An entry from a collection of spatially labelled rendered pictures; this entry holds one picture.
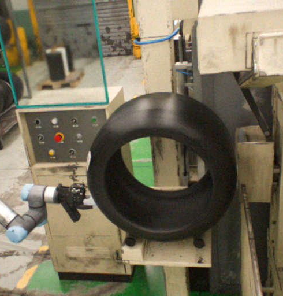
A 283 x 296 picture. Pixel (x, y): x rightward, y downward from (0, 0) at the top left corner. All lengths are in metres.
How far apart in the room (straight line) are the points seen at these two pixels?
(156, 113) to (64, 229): 1.45
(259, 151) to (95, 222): 1.22
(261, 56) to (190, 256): 1.00
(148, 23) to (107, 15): 9.24
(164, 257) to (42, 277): 1.48
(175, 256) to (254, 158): 0.54
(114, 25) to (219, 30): 9.91
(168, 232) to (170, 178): 0.40
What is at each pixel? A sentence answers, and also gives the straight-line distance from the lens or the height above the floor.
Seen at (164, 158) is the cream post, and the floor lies 1.10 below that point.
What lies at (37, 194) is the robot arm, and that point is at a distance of 1.70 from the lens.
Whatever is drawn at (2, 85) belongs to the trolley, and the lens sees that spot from 5.67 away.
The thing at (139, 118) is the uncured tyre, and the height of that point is 1.44.
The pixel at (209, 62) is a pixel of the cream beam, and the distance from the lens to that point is 1.02.
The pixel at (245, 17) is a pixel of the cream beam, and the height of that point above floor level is 1.77.
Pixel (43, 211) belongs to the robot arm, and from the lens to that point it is 1.76.
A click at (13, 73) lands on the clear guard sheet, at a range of 2.29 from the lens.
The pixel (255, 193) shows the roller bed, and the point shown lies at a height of 0.95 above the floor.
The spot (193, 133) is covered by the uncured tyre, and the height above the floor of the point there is 1.38.
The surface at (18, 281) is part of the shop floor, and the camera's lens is 3.04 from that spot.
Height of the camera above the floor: 1.88
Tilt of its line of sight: 24 degrees down
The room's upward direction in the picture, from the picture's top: 6 degrees counter-clockwise
